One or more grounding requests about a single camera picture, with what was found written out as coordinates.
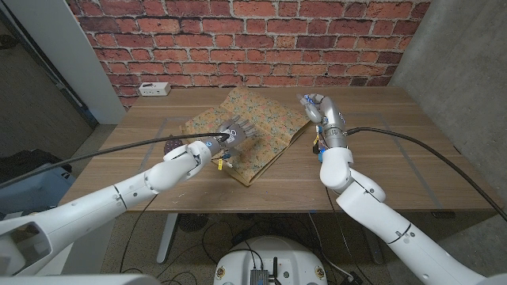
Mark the grey table leg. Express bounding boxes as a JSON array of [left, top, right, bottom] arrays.
[[358, 213, 384, 265]]

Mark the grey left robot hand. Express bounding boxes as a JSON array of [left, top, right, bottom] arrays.
[[204, 114, 258, 158]]

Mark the thin black left wrist cable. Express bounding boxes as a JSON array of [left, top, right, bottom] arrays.
[[118, 193, 159, 274]]

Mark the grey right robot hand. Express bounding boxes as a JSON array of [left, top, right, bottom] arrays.
[[297, 93, 353, 152]]

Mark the red brick printed backdrop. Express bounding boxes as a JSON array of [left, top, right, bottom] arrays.
[[67, 0, 432, 108]]

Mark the black cloth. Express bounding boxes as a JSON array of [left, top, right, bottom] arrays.
[[0, 149, 74, 187]]

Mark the dark purple table sticker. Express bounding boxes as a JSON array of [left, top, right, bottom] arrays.
[[163, 136, 185, 156]]

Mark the white table leg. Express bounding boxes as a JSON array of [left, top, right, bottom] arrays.
[[156, 213, 179, 265]]

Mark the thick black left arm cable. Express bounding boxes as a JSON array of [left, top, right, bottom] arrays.
[[0, 132, 231, 189]]

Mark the brown gridded floral wrapping paper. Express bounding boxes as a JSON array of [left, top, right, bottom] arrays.
[[180, 86, 312, 187]]

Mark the small grey electronics box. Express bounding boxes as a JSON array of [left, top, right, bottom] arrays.
[[250, 268, 271, 285]]

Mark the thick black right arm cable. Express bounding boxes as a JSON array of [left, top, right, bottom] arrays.
[[346, 126, 507, 222]]

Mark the white robot torso base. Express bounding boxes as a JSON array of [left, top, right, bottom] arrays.
[[213, 236, 329, 285]]

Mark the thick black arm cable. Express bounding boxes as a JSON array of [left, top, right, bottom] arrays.
[[0, 132, 231, 189], [346, 126, 507, 222]]

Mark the white power strip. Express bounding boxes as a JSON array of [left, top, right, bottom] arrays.
[[138, 82, 172, 97]]

